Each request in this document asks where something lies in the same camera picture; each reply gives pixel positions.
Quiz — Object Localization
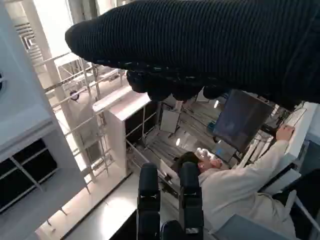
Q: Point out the white board on stand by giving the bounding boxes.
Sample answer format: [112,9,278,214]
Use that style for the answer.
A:
[159,108,181,135]

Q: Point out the small white shelf cabinet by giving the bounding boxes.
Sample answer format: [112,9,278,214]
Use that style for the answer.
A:
[92,87,161,177]

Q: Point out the large white shelf cabinet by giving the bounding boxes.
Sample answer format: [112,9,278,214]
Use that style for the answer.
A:
[0,0,87,221]

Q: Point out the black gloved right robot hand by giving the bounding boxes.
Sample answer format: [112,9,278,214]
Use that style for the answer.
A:
[64,0,320,109]

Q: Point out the white desk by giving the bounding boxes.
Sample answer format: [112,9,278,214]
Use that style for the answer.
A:
[283,101,320,161]

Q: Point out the dark computer monitor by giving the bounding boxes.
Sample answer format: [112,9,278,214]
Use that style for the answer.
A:
[213,89,273,153]

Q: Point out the person at desk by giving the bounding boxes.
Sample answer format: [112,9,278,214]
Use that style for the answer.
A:
[171,124,301,240]

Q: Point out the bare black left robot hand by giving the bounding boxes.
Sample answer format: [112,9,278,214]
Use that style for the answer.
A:
[136,161,205,240]

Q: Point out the white metal frame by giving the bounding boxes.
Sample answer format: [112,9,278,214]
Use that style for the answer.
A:
[42,51,131,196]

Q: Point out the small screen with blue logo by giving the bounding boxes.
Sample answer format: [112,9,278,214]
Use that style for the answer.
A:
[214,139,238,163]

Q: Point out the ceiling air vent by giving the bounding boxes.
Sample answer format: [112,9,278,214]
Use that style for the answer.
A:
[14,21,44,60]

